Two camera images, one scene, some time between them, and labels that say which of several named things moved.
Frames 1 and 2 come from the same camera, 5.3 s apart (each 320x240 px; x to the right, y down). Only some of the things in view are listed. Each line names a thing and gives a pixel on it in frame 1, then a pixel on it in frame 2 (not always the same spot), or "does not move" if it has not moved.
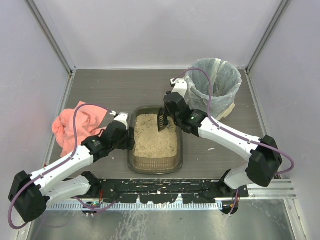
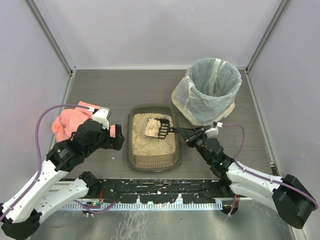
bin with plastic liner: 225,81 does not move
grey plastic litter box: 154,166 does not move
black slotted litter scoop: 162,123 to 165,128
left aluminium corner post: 51,36 does not move
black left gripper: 129,142 to 117,136
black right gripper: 171,115 to 195,135
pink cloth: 88,119 does not move
